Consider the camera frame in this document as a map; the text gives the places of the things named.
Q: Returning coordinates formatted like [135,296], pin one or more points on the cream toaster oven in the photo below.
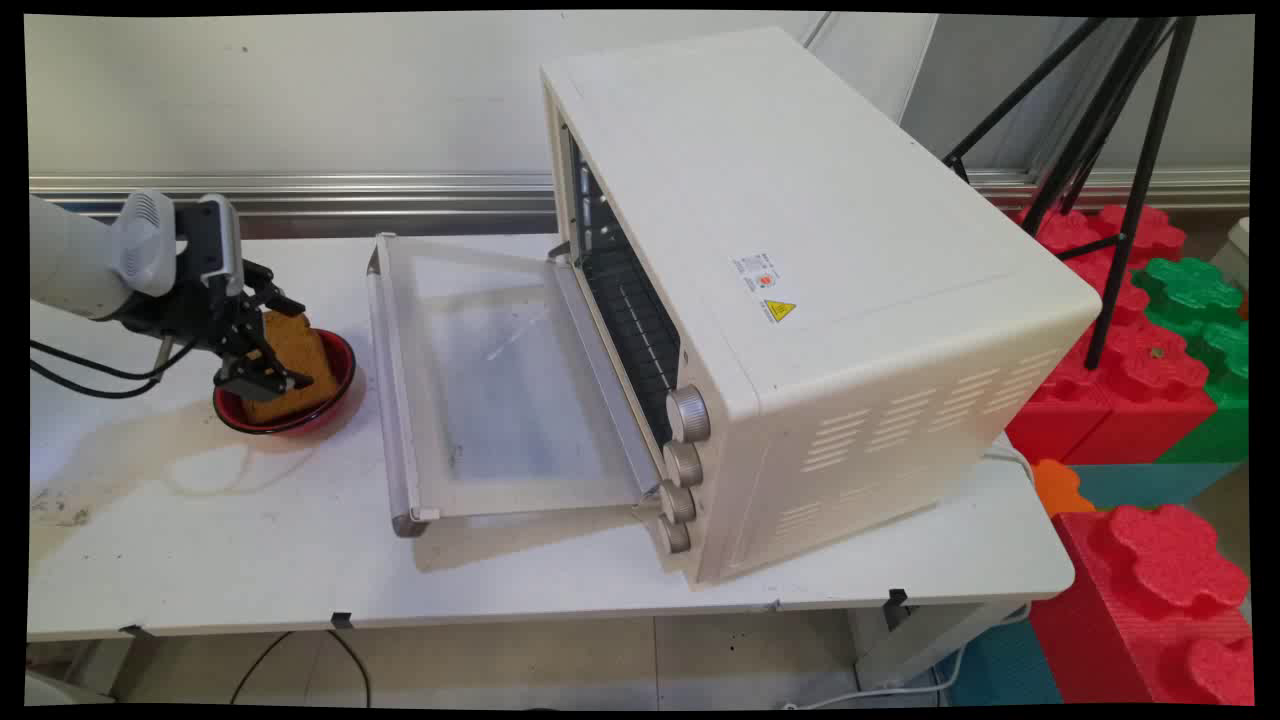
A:
[800,290]

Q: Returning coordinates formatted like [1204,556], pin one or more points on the glass oven door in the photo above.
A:
[480,380]

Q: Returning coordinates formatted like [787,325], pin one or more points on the aluminium wall rail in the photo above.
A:
[300,190]

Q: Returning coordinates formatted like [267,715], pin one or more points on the teal foam block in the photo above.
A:
[1140,485]

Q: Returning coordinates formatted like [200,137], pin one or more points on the black tripod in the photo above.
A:
[1110,150]

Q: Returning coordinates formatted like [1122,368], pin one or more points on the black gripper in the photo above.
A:
[192,300]

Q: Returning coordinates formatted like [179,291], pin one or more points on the brown toast slice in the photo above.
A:
[292,364]

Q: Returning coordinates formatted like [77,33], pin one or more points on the red bowl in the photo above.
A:
[330,396]

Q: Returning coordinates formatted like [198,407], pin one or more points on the orange foam piece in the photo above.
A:
[1058,488]

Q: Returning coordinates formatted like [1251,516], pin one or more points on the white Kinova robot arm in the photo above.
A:
[70,262]

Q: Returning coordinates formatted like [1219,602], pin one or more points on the green foam block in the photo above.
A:
[1205,330]

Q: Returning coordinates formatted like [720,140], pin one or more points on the red foam block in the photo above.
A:
[1160,610]
[1120,350]

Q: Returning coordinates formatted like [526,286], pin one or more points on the silver oven knob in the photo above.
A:
[688,414]
[673,535]
[678,502]
[683,464]

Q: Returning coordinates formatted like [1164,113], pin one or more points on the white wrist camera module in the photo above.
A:
[222,240]

